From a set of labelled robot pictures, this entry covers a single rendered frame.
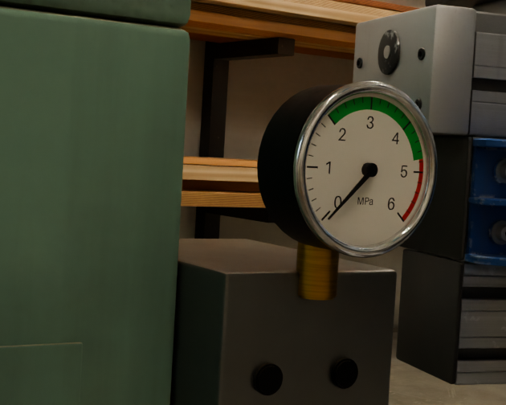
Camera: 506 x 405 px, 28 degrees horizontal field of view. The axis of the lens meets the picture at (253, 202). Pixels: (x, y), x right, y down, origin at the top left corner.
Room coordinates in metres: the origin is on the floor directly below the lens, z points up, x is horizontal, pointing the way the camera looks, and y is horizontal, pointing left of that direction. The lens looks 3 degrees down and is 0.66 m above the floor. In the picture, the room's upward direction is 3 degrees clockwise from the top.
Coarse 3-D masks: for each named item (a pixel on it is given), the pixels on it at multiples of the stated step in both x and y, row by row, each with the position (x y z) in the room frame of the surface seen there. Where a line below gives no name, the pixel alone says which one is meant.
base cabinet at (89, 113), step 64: (0, 64) 0.35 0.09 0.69; (64, 64) 0.37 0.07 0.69; (128, 64) 0.38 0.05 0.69; (0, 128) 0.35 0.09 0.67; (64, 128) 0.37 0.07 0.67; (128, 128) 0.38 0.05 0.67; (0, 192) 0.35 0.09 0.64; (64, 192) 0.37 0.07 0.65; (128, 192) 0.38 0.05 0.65; (0, 256) 0.35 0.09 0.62; (64, 256) 0.37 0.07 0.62; (128, 256) 0.38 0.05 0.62; (0, 320) 0.36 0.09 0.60; (64, 320) 0.37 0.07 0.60; (128, 320) 0.38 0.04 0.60; (0, 384) 0.35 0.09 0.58; (64, 384) 0.37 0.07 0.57; (128, 384) 0.38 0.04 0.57
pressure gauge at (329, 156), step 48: (336, 96) 0.35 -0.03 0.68; (384, 96) 0.36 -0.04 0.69; (288, 144) 0.35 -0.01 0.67; (336, 144) 0.35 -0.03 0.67; (384, 144) 0.36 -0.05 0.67; (432, 144) 0.37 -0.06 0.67; (288, 192) 0.35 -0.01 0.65; (336, 192) 0.35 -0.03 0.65; (384, 192) 0.36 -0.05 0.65; (432, 192) 0.37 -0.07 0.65; (336, 240) 0.35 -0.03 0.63; (384, 240) 0.36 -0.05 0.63; (336, 288) 0.38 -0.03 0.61
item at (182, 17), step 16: (0, 0) 0.35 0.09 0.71; (16, 0) 0.36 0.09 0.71; (32, 0) 0.36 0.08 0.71; (48, 0) 0.36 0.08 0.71; (64, 0) 0.36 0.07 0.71; (80, 0) 0.37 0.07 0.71; (96, 0) 0.37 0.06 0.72; (112, 0) 0.37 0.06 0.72; (128, 0) 0.38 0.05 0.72; (144, 0) 0.38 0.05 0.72; (160, 0) 0.38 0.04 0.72; (176, 0) 0.39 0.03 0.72; (96, 16) 0.38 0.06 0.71; (112, 16) 0.38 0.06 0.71; (128, 16) 0.38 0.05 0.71; (144, 16) 0.38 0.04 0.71; (160, 16) 0.38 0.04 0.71; (176, 16) 0.39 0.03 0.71
